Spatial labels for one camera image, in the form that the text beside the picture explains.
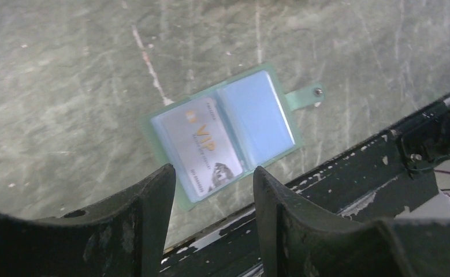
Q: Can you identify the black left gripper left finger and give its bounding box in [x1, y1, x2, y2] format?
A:
[0, 164, 176, 276]

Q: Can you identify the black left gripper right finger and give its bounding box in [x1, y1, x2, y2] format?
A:
[253, 167, 450, 276]

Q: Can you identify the green leather card holder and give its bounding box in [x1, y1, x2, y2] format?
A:
[140, 63, 325, 211]

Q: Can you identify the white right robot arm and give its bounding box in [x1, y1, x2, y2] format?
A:
[399, 110, 450, 175]

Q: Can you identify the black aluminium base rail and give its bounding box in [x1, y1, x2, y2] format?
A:
[159, 82, 450, 277]

